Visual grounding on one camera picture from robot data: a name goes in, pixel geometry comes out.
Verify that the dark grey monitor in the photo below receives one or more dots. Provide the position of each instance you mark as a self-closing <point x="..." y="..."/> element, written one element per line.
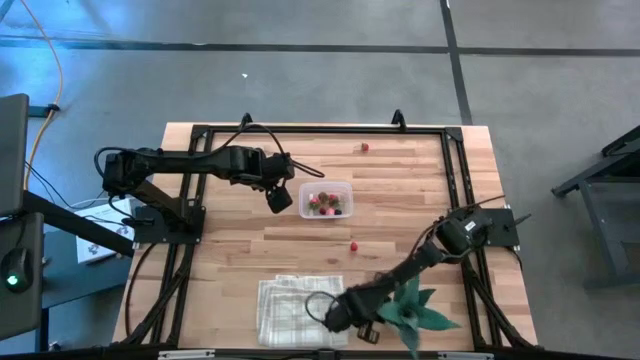
<point x="12" y="155"/>

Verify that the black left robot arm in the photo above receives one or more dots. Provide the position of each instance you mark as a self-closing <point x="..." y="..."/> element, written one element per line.
<point x="200" y="162"/>

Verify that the dark grey desk surface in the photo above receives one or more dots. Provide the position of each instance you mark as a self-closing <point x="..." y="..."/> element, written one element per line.
<point x="20" y="315"/>

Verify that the black computer mouse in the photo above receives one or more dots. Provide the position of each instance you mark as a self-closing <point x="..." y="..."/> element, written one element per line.
<point x="17" y="267"/>

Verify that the green artificial succulent plant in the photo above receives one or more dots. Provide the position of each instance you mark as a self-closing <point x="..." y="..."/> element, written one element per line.
<point x="425" y="317"/>

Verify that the black aluminium table frame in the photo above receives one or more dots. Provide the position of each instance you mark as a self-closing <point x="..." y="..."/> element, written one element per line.
<point x="325" y="130"/>

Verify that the white plaid dish towel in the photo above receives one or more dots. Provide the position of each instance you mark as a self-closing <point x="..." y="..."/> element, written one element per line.
<point x="285" y="315"/>

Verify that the clear plastic tupperware container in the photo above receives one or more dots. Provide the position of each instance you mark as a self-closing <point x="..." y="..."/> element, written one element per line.
<point x="306" y="189"/>

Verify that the black desk beam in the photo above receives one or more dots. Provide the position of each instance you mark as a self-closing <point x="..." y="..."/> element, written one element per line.
<point x="75" y="222"/>

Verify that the grey metal table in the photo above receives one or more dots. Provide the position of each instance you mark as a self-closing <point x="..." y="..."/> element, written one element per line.
<point x="600" y="170"/>

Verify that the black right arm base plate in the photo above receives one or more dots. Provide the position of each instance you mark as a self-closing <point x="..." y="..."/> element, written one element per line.
<point x="502" y="227"/>

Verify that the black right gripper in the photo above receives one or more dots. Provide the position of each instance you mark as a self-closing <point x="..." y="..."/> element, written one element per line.
<point x="355" y="310"/>

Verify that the silver mounting bracket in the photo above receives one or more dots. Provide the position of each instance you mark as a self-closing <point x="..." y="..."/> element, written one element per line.
<point x="466" y="355"/>
<point x="186" y="354"/>

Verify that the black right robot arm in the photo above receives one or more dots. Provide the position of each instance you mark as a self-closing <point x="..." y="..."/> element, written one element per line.
<point x="425" y="260"/>

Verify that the white printed cardboard box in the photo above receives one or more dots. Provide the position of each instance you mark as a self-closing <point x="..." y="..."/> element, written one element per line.
<point x="95" y="245"/>

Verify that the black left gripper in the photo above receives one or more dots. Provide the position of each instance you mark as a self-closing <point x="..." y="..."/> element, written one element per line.
<point x="275" y="170"/>

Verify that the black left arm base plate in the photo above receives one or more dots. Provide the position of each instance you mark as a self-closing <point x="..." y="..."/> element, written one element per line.
<point x="150" y="232"/>

